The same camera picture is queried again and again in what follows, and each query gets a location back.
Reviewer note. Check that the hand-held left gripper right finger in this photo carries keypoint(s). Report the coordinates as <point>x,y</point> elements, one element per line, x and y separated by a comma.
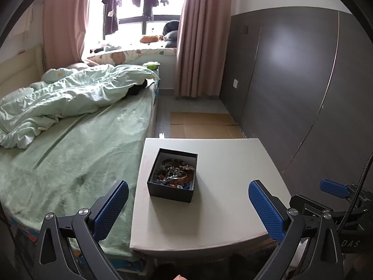
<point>266,210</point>

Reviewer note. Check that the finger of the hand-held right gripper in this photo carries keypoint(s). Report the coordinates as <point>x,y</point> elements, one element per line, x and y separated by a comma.
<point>310,203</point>
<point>335,188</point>

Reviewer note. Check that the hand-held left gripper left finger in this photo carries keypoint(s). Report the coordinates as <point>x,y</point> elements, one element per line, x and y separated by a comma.
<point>112,210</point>

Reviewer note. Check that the black jewelry box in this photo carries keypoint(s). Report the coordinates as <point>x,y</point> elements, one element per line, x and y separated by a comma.
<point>169,193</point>

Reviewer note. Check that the bed with green sheet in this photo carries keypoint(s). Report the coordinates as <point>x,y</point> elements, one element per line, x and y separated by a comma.
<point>87,157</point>

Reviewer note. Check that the flat cardboard sheet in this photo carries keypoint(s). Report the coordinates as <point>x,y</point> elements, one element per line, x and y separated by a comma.
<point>201,125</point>

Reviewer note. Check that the light green quilt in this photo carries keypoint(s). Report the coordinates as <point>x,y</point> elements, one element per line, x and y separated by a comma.
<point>58,99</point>

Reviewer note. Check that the black cloth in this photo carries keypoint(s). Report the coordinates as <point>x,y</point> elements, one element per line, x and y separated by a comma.
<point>138,89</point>

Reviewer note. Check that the green packet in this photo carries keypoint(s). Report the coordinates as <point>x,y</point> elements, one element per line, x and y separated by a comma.
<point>151,65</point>

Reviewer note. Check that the printed window seat cushion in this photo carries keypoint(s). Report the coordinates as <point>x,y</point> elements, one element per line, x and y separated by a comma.
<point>131,54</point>

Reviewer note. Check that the orange plush toy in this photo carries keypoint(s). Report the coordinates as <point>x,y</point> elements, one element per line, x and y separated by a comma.
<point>150,38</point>

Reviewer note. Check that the window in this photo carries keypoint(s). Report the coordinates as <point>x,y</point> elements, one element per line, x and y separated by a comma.
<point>157,30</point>

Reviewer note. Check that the dark blue pillow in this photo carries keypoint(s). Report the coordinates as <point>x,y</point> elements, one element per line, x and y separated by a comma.
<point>171,33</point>

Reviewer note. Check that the pink pleated curtain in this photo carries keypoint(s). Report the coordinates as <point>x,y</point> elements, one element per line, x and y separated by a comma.
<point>64,20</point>
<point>201,35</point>

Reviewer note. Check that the white wall socket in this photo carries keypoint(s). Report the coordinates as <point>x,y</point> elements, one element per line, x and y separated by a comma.
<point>236,83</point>

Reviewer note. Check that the dark wall switch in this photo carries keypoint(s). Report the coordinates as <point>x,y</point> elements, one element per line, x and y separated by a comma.
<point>245,29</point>

